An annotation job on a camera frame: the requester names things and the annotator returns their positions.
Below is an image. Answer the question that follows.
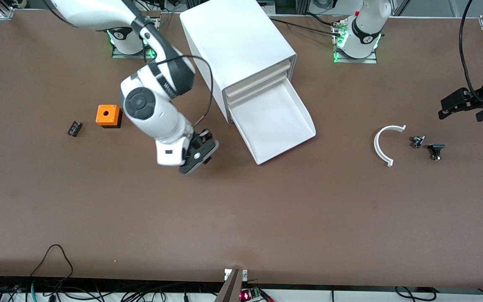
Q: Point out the white plastic drawer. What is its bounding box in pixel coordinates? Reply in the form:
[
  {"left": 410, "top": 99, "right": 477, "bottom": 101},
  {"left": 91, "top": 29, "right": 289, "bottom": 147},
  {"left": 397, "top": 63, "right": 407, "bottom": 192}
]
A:
[
  {"left": 228, "top": 77, "right": 317, "bottom": 165},
  {"left": 224, "top": 60, "right": 291, "bottom": 95},
  {"left": 226, "top": 71, "right": 288, "bottom": 105}
]

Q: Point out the black flat-head push button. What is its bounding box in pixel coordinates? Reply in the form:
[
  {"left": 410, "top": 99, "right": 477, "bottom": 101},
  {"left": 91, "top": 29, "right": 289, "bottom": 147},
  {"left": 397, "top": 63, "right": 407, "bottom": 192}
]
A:
[{"left": 428, "top": 143, "right": 446, "bottom": 161}]

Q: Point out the white drawer cabinet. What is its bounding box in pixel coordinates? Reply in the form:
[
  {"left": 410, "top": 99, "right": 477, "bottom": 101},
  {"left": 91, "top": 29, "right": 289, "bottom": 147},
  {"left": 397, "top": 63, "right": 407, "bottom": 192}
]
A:
[{"left": 179, "top": 0, "right": 297, "bottom": 124}]

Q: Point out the circuit board with red light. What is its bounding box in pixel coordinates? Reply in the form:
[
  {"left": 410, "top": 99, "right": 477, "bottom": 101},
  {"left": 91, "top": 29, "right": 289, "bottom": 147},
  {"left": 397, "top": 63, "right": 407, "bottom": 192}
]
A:
[{"left": 239, "top": 287, "right": 273, "bottom": 302}]

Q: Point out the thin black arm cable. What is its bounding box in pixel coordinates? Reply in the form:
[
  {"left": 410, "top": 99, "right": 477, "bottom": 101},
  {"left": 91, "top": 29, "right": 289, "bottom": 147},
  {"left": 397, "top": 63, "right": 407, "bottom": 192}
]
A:
[{"left": 153, "top": 55, "right": 215, "bottom": 128}]

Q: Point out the thick black hanging cable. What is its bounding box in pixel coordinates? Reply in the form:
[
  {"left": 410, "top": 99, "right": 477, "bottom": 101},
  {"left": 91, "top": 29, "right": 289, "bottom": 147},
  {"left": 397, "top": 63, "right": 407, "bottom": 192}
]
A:
[{"left": 459, "top": 0, "right": 483, "bottom": 105}]

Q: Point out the white curved plastic bracket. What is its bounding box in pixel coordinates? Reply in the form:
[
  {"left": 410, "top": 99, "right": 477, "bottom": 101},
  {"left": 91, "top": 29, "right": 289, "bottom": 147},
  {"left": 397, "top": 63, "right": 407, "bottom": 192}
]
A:
[{"left": 374, "top": 125, "right": 407, "bottom": 167}]

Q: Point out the orange button enclosure box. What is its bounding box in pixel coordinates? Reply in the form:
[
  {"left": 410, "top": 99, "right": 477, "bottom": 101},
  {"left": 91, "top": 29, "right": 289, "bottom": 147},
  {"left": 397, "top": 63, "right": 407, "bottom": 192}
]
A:
[{"left": 96, "top": 104, "right": 122, "bottom": 129}]

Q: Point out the brown camera mast post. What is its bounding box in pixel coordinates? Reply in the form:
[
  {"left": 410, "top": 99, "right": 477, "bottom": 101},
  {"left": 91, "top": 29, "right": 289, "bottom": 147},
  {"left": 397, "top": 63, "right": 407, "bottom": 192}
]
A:
[{"left": 214, "top": 268, "right": 248, "bottom": 302}]

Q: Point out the black cable behind cabinet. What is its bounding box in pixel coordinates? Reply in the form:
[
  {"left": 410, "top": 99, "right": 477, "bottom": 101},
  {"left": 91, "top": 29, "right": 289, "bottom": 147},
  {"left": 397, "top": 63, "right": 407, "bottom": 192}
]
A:
[{"left": 269, "top": 13, "right": 345, "bottom": 38}]

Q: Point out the black looped cable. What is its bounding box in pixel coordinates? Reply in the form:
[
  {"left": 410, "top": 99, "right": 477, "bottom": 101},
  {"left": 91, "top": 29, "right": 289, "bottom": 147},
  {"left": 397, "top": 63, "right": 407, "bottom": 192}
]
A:
[{"left": 30, "top": 245, "right": 74, "bottom": 290}]

